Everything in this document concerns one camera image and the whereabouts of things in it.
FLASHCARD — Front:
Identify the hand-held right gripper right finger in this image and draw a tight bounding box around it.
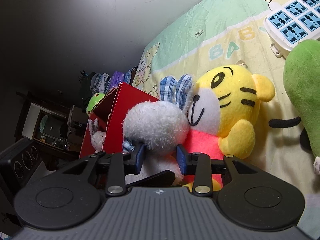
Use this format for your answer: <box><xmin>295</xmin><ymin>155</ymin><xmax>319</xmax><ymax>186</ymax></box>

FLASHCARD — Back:
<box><xmin>176</xmin><ymin>145</ymin><xmax>262</xmax><ymax>196</ymax></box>

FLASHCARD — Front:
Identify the green frog plush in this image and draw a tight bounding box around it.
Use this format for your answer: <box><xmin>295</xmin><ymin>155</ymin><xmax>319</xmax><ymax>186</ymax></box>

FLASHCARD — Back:
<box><xmin>86</xmin><ymin>92</ymin><xmax>105</xmax><ymax>115</ymax></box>

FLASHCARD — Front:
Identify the red cardboard box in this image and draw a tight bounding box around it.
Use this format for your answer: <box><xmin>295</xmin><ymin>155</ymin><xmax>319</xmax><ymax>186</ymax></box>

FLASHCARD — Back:
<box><xmin>79</xmin><ymin>82</ymin><xmax>160</xmax><ymax>159</ymax></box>

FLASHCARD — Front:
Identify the yellow tiger plush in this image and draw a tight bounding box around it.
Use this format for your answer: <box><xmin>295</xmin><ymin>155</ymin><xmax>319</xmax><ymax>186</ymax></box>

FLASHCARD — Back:
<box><xmin>181</xmin><ymin>60</ymin><xmax>275</xmax><ymax>193</ymax></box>

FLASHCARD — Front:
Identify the dark wooden cabinet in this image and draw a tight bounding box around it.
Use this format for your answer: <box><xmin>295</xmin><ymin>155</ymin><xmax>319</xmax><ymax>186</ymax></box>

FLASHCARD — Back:
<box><xmin>15</xmin><ymin>91</ymin><xmax>88</xmax><ymax>155</ymax></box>

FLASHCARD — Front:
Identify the purple packet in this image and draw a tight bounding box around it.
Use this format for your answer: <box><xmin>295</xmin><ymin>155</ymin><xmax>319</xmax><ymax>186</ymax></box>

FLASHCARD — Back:
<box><xmin>110</xmin><ymin>71</ymin><xmax>125</xmax><ymax>90</ymax></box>

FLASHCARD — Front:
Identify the white plush rabbit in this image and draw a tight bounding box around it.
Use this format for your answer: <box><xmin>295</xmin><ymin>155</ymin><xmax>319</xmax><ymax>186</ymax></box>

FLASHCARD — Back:
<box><xmin>122</xmin><ymin>74</ymin><xmax>193</xmax><ymax>184</ymax></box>

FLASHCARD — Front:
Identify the black speaker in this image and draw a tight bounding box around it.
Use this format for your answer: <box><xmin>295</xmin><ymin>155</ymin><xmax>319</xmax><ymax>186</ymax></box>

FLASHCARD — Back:
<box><xmin>0</xmin><ymin>137</ymin><xmax>42</xmax><ymax>188</ymax></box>

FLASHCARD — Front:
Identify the white power strip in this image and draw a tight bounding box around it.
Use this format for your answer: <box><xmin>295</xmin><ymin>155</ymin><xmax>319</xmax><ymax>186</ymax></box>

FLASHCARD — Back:
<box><xmin>263</xmin><ymin>0</ymin><xmax>320</xmax><ymax>58</ymax></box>

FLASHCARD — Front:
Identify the pile of clothes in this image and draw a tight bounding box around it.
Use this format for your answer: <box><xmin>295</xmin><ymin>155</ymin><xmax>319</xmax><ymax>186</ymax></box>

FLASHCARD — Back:
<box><xmin>80</xmin><ymin>71</ymin><xmax>110</xmax><ymax>98</ymax></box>

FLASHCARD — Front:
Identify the green plush with black limbs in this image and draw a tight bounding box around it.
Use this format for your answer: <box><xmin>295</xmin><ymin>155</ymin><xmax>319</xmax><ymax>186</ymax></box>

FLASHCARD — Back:
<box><xmin>269</xmin><ymin>40</ymin><xmax>320</xmax><ymax>174</ymax></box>

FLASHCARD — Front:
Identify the blue checkered packet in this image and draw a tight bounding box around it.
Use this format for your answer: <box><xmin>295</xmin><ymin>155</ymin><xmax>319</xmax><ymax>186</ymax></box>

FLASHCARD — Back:
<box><xmin>124</xmin><ymin>67</ymin><xmax>138</xmax><ymax>85</ymax></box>

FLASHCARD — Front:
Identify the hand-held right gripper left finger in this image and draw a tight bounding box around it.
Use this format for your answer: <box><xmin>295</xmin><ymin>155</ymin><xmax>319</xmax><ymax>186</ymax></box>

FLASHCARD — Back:
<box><xmin>60</xmin><ymin>144</ymin><xmax>147</xmax><ymax>197</ymax></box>

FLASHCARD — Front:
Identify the green jar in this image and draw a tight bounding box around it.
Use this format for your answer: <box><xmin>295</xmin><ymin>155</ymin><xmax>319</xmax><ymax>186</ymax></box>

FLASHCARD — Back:
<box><xmin>39</xmin><ymin>115</ymin><xmax>65</xmax><ymax>140</ymax></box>

